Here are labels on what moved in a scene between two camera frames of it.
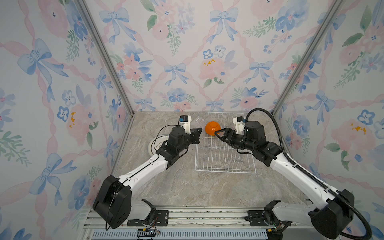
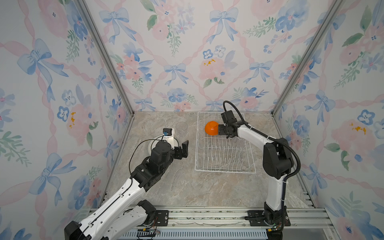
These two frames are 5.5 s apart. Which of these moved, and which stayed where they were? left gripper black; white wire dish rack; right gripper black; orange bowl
Moved: left gripper black; right gripper black
Stayed: orange bowl; white wire dish rack
